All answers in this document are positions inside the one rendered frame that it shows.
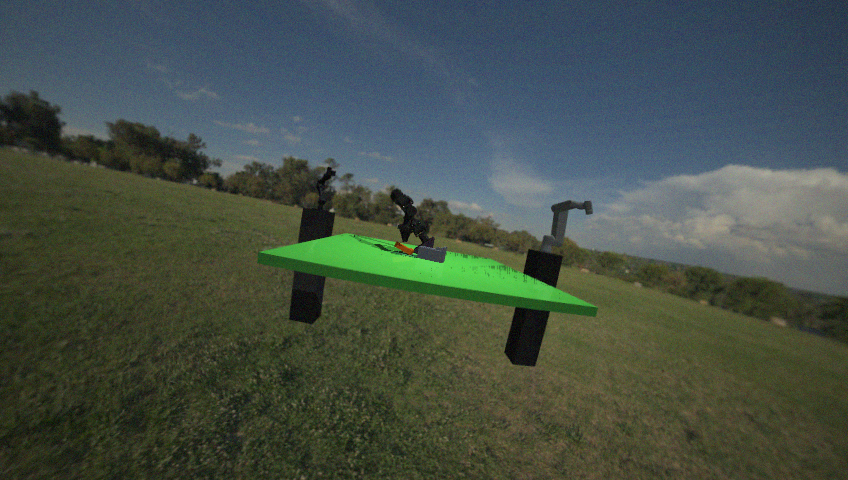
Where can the orange l-shaped part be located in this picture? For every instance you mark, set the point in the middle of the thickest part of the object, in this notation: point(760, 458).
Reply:
point(404, 248)

